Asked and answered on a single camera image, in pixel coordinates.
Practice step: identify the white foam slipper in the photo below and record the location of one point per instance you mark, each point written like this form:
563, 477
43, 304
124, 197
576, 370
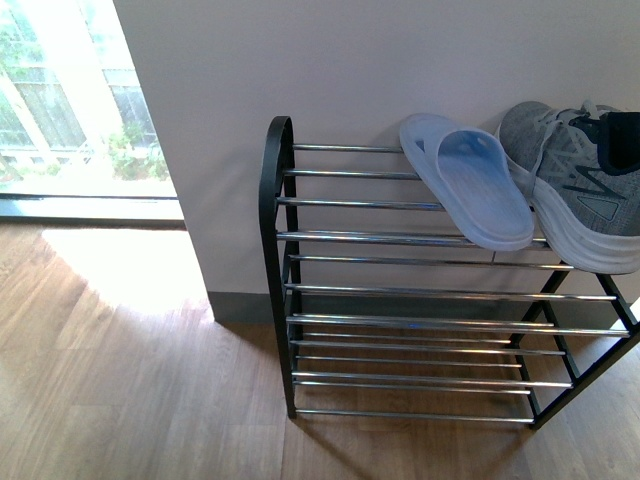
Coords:
466, 169

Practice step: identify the black metal shoe rack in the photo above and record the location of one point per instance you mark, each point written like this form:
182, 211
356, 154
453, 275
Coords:
418, 353

